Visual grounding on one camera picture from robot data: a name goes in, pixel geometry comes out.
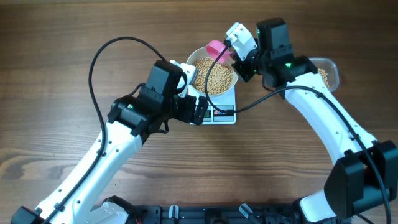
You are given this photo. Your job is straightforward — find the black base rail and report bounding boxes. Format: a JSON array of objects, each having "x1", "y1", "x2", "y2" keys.
[{"x1": 122, "y1": 204, "x2": 307, "y2": 224}]

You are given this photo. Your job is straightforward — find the right black camera cable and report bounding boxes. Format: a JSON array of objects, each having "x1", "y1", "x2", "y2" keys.
[{"x1": 204, "y1": 39, "x2": 392, "y2": 224}]

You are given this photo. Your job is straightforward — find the dried soybeans in container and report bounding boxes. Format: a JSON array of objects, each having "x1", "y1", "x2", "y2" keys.
[{"x1": 318, "y1": 68, "x2": 330, "y2": 89}]

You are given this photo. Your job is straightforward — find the pink plastic scoop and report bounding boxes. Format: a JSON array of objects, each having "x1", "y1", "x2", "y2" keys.
[{"x1": 205, "y1": 40, "x2": 231, "y2": 63}]

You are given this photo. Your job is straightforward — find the clear plastic container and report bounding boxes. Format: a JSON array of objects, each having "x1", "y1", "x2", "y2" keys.
[{"x1": 310, "y1": 57, "x2": 340, "y2": 92}]

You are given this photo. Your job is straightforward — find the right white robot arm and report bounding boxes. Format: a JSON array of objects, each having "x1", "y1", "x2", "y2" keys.
[{"x1": 226, "y1": 18, "x2": 397, "y2": 223}]

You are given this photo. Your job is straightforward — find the white digital kitchen scale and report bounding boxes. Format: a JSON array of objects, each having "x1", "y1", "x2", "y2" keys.
[{"x1": 202, "y1": 87, "x2": 236, "y2": 125}]

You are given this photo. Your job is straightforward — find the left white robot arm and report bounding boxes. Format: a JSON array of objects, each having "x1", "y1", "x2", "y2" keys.
[{"x1": 11, "y1": 60, "x2": 208, "y2": 223}]

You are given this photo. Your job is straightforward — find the white bowl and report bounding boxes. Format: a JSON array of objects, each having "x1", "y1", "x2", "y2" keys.
[{"x1": 187, "y1": 47, "x2": 238, "y2": 98}]

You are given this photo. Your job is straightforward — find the dried soybeans in bowl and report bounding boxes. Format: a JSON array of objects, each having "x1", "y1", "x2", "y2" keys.
[{"x1": 193, "y1": 57, "x2": 233, "y2": 95}]

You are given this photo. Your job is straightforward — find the left black camera cable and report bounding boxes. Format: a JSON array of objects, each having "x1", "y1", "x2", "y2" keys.
[{"x1": 40, "y1": 36, "x2": 189, "y2": 224}]

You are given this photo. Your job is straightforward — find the black camera cable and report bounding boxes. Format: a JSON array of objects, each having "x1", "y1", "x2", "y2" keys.
[
  {"x1": 40, "y1": 36, "x2": 189, "y2": 224},
  {"x1": 204, "y1": 39, "x2": 392, "y2": 224}
]

